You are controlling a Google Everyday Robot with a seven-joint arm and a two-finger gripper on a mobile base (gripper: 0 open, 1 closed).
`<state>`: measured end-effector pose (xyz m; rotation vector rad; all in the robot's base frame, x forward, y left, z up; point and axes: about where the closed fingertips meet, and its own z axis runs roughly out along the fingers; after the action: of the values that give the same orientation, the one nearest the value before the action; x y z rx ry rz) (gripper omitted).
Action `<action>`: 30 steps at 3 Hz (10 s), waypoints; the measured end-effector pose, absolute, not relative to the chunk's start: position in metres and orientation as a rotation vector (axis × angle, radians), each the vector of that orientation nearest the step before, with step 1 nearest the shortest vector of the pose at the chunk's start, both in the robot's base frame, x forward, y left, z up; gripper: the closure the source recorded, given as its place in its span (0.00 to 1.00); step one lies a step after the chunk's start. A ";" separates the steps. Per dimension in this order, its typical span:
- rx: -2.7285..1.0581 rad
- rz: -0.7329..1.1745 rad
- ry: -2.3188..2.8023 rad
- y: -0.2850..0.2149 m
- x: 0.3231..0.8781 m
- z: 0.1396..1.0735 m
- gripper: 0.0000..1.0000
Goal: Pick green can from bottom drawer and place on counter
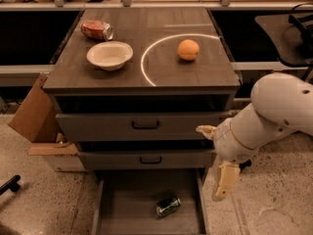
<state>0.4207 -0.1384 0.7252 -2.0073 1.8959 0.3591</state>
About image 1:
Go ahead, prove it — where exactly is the black chair leg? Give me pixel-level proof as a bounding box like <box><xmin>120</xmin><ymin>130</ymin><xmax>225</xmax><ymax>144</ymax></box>
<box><xmin>0</xmin><ymin>175</ymin><xmax>21</xmax><ymax>195</ymax></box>

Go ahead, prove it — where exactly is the green soda can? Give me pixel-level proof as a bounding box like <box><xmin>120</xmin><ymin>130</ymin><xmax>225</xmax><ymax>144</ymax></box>
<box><xmin>156</xmin><ymin>196</ymin><xmax>181</xmax><ymax>218</ymax></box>

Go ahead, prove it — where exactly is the grey drawer cabinet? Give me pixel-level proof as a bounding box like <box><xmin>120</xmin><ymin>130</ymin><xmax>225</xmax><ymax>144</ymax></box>
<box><xmin>42</xmin><ymin>6</ymin><xmax>242</xmax><ymax>235</ymax></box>

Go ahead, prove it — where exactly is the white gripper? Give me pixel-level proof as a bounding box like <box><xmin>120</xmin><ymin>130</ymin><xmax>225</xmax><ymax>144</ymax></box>
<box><xmin>196</xmin><ymin>118</ymin><xmax>258</xmax><ymax>202</ymax></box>

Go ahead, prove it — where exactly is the middle grey drawer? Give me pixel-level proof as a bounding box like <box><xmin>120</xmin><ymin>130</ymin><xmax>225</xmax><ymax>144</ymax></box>
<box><xmin>78</xmin><ymin>150</ymin><xmax>215</xmax><ymax>170</ymax></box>

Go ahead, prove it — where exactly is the bottom open drawer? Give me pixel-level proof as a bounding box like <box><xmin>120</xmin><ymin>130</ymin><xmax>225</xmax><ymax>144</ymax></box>
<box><xmin>91</xmin><ymin>168</ymin><xmax>209</xmax><ymax>235</ymax></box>

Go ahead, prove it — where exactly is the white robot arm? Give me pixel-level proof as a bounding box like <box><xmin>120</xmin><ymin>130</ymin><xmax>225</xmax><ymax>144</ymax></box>
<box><xmin>196</xmin><ymin>72</ymin><xmax>313</xmax><ymax>201</ymax></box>

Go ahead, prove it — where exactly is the top grey drawer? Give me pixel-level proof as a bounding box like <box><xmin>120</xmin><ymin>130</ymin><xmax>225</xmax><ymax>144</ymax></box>
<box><xmin>56</xmin><ymin>112</ymin><xmax>231</xmax><ymax>142</ymax></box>

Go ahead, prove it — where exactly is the grey drawer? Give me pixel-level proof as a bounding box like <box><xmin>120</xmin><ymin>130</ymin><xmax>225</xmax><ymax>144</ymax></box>
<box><xmin>56</xmin><ymin>112</ymin><xmax>231</xmax><ymax>142</ymax></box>
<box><xmin>78</xmin><ymin>150</ymin><xmax>215</xmax><ymax>170</ymax></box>

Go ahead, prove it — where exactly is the red soda can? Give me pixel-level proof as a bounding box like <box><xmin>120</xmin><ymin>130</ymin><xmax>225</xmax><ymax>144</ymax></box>
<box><xmin>80</xmin><ymin>20</ymin><xmax>113</xmax><ymax>41</ymax></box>

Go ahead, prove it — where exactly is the brown cardboard box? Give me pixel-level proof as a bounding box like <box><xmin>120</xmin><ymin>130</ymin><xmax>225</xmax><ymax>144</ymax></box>
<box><xmin>7</xmin><ymin>72</ymin><xmax>86</xmax><ymax>172</ymax></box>

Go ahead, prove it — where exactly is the orange fruit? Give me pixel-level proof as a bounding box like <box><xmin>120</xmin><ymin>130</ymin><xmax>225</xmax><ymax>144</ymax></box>
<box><xmin>177</xmin><ymin>39</ymin><xmax>200</xmax><ymax>61</ymax></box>

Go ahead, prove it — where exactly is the black stand with table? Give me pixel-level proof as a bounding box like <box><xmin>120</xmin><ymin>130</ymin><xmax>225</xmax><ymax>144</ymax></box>
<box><xmin>238</xmin><ymin>3</ymin><xmax>313</xmax><ymax>170</ymax></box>

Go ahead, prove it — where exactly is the white paper bowl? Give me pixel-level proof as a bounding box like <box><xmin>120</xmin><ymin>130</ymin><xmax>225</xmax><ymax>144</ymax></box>
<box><xmin>86</xmin><ymin>41</ymin><xmax>133</xmax><ymax>71</ymax></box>

